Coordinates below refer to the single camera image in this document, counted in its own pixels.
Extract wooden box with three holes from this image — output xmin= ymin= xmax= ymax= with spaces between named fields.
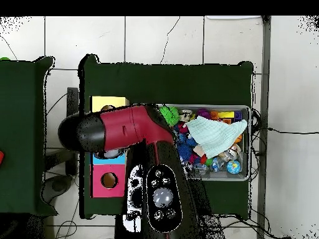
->
xmin=90 ymin=95 xmax=130 ymax=199

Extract clear mesh bin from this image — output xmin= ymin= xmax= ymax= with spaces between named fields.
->
xmin=156 ymin=103 xmax=252 ymax=182

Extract green spiky rubber ball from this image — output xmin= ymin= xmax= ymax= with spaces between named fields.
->
xmin=159 ymin=106 xmax=180 ymax=127

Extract blue spiky rubber ball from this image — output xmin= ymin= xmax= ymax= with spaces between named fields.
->
xmin=176 ymin=134 xmax=199 ymax=162

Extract dark green table cloth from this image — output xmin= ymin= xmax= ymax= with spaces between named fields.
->
xmin=79 ymin=54 xmax=254 ymax=220

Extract purple spiky toy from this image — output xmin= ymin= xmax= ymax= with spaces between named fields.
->
xmin=196 ymin=108 xmax=212 ymax=120

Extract mint knitted cloth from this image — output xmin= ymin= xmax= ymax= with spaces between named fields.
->
xmin=186 ymin=115 xmax=249 ymax=160

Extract yellow plastic block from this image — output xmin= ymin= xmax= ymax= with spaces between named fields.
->
xmin=217 ymin=111 xmax=236 ymax=120

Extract blue globe ball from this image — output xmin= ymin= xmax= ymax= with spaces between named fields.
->
xmin=226 ymin=159 xmax=242 ymax=175

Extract black stand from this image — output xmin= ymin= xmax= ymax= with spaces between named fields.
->
xmin=44 ymin=87 xmax=80 ymax=176

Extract green covered side table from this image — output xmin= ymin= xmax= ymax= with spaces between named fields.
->
xmin=0 ymin=56 xmax=57 ymax=216

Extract black cable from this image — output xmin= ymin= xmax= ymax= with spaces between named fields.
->
xmin=259 ymin=126 xmax=319 ymax=135

